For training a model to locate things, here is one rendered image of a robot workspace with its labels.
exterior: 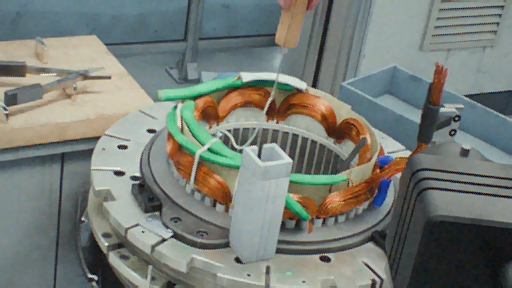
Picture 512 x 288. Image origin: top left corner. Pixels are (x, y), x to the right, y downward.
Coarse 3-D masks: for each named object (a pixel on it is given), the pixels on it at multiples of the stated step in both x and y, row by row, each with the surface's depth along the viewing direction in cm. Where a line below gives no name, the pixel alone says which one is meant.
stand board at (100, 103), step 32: (32, 64) 107; (64, 64) 108; (96, 64) 109; (0, 96) 99; (64, 96) 101; (96, 96) 102; (128, 96) 104; (0, 128) 94; (32, 128) 96; (64, 128) 97; (96, 128) 99
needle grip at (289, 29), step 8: (296, 0) 68; (304, 0) 68; (288, 8) 68; (296, 8) 68; (304, 8) 68; (280, 16) 69; (288, 16) 69; (296, 16) 68; (304, 16) 69; (280, 24) 69; (288, 24) 69; (296, 24) 69; (280, 32) 69; (288, 32) 69; (296, 32) 69; (280, 40) 70; (288, 40) 69; (296, 40) 70
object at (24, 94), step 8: (16, 88) 95; (24, 88) 95; (32, 88) 96; (40, 88) 96; (8, 96) 94; (16, 96) 95; (24, 96) 95; (32, 96) 96; (40, 96) 97; (8, 104) 94; (16, 104) 95
